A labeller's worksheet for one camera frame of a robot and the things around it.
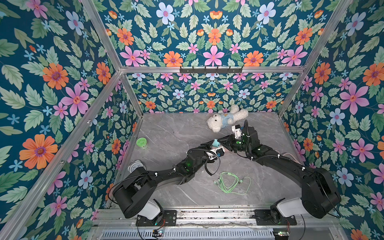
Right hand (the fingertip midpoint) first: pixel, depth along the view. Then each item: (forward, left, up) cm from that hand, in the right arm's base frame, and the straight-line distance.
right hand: (221, 137), depth 81 cm
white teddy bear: (+22, +2, -12) cm, 25 cm away
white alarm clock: (-10, +51, -16) cm, 55 cm away
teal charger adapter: (-3, +3, -1) cm, 4 cm away
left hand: (-2, +4, -1) cm, 4 cm away
